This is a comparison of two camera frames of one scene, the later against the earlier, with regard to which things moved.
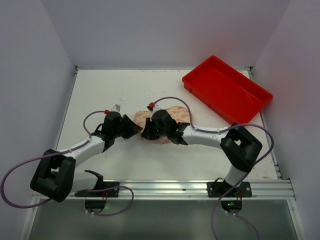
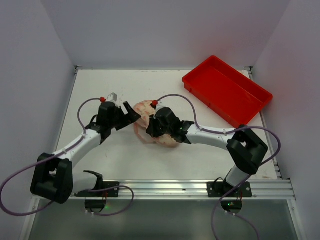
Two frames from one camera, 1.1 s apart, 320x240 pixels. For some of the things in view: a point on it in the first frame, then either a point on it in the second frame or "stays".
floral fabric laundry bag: x=180 y=114 -> x=145 y=109
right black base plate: x=218 y=189 stays
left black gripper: x=125 y=127 -> x=124 y=120
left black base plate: x=113 y=193 stays
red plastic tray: x=226 y=91 stays
